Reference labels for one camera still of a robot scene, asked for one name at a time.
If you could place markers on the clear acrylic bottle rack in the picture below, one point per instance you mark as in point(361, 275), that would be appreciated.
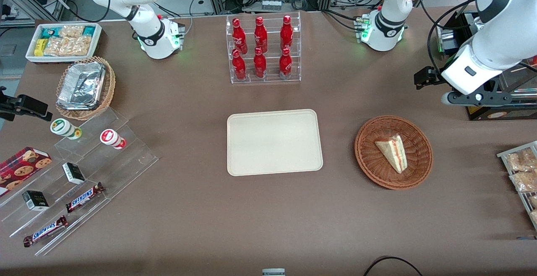
point(272, 79)

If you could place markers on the grey white label block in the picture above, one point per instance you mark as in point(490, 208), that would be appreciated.
point(273, 272)

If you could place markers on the black food warmer case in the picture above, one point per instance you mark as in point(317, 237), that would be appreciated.
point(478, 114)

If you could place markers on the triangular sandwich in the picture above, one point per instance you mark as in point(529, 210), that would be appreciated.
point(393, 152)

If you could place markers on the yellow snack packet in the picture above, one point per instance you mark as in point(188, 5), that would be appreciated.
point(40, 47)

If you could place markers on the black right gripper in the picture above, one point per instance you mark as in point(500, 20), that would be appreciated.
point(26, 104)

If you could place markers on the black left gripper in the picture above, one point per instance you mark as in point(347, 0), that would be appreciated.
point(432, 77)

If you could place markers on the green lid white cup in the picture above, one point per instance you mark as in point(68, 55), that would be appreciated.
point(63, 127)

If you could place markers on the teal snack packet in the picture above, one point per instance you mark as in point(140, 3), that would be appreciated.
point(49, 32)
point(89, 30)

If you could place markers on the clear acrylic stepped stand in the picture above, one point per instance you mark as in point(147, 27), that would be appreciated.
point(126, 162)

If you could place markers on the small dark green box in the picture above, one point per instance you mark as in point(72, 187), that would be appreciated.
point(73, 173)
point(35, 200)

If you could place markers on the light oval wicker basket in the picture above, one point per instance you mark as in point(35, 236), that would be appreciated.
point(110, 87)

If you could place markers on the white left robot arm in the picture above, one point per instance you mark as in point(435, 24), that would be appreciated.
point(390, 16)

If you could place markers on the clear rice cracker bag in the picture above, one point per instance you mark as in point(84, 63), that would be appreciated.
point(67, 46)

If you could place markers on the silver foil container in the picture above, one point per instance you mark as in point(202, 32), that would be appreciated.
point(82, 85)

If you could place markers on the clear bag of crackers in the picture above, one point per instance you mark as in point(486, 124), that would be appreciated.
point(524, 181)
point(520, 160)

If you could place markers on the red cookie box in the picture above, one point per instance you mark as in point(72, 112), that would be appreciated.
point(21, 167)

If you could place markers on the white power strip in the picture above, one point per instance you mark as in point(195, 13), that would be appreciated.
point(271, 5)

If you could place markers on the red lid white cup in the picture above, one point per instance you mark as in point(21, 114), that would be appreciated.
point(111, 137)

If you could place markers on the white rectangular snack bin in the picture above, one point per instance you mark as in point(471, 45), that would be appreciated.
point(63, 59)

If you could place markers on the tray of packaged crackers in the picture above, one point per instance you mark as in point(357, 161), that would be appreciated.
point(503, 154)

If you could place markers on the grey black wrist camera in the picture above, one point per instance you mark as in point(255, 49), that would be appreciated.
point(478, 98)

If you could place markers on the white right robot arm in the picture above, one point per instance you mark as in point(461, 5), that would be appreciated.
point(151, 28)

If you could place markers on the beige plastic tray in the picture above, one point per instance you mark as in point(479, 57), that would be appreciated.
point(272, 141)

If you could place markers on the brown round wicker basket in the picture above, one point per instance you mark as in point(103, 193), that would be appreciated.
point(369, 158)

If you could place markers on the red cola bottle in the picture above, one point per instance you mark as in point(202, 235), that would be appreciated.
point(260, 37)
point(285, 65)
point(286, 35)
point(260, 65)
point(239, 39)
point(239, 67)

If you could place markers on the Snickers chocolate bar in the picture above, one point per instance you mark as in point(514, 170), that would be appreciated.
point(45, 231)
point(84, 197)

